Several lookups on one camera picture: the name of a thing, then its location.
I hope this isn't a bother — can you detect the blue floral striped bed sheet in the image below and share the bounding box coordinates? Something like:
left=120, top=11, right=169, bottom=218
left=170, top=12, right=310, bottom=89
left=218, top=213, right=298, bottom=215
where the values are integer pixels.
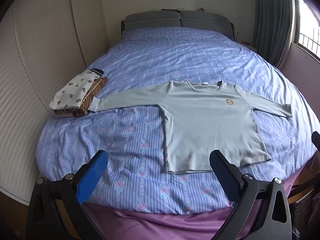
left=35, top=27, right=314, bottom=215

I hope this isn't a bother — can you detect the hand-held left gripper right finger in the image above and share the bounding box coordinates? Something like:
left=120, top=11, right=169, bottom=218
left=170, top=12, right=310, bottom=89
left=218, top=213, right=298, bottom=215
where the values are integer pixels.
left=209, top=150, right=292, bottom=240

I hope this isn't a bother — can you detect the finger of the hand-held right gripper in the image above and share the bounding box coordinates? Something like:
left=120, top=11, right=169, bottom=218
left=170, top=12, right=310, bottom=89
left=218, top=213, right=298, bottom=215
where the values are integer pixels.
left=312, top=131, right=320, bottom=153

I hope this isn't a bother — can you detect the wooden bed frame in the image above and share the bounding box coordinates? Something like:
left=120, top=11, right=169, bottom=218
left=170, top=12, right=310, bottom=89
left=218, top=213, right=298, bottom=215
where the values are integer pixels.
left=287, top=170, right=315, bottom=205

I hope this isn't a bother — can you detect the light green long-sleeve shirt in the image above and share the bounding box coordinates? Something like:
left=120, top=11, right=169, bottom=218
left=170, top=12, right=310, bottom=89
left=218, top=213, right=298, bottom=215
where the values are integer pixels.
left=91, top=80, right=292, bottom=174

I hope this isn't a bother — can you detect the grey-green curtain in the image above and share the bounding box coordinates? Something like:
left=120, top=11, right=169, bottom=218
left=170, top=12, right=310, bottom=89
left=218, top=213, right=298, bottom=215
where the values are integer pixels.
left=251, top=0, right=296, bottom=68

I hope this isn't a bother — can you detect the grey headboard cushion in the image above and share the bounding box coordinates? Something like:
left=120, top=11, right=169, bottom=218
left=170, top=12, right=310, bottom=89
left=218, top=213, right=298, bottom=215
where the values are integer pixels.
left=179, top=10, right=235, bottom=40
left=124, top=11, right=181, bottom=32

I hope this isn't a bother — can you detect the window with grille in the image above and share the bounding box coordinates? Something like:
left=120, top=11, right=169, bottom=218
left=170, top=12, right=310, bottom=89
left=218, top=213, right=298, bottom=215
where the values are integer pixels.
left=291, top=0, right=320, bottom=63

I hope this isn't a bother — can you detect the purple bed sheet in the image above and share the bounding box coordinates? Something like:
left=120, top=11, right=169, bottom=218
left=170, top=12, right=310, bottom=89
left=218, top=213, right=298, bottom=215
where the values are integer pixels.
left=81, top=172, right=300, bottom=240

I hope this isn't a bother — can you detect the dark wicker basket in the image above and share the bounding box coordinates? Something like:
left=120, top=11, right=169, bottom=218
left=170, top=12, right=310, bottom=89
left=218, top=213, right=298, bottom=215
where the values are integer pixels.
left=291, top=187, right=318, bottom=230

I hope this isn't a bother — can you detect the folded white patterned garment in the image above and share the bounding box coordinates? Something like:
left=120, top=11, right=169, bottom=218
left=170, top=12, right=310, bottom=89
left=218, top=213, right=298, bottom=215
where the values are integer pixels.
left=49, top=68, right=104, bottom=110

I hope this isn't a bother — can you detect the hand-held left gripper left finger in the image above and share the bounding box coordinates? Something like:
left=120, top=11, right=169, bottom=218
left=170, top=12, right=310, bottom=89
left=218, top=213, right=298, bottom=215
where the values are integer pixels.
left=26, top=150, right=108, bottom=240

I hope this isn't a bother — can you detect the folded brown striped garment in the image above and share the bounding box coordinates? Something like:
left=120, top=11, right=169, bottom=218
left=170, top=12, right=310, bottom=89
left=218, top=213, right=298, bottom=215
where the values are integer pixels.
left=54, top=76, right=108, bottom=118

